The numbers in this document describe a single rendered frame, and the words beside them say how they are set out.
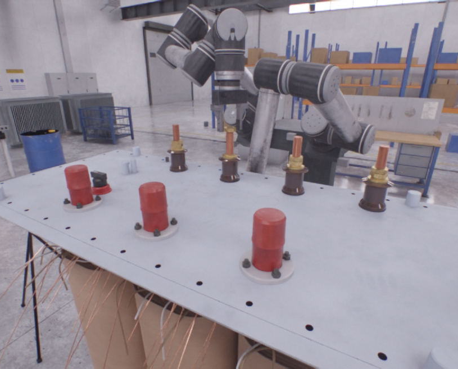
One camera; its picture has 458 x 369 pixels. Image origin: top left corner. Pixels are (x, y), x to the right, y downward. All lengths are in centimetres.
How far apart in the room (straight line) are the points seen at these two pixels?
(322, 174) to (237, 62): 228
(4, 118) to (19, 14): 707
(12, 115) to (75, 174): 817
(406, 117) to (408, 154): 84
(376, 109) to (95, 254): 537
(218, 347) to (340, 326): 59
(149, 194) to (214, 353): 61
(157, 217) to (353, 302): 49
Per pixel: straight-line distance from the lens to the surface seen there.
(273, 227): 56
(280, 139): 270
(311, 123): 204
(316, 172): 316
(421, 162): 520
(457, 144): 897
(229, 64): 102
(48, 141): 557
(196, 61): 117
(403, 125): 574
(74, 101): 1012
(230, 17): 104
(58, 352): 249
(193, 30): 188
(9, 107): 901
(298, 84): 124
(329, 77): 120
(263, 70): 133
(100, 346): 156
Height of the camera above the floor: 176
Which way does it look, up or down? 22 degrees down
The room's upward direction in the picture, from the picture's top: straight up
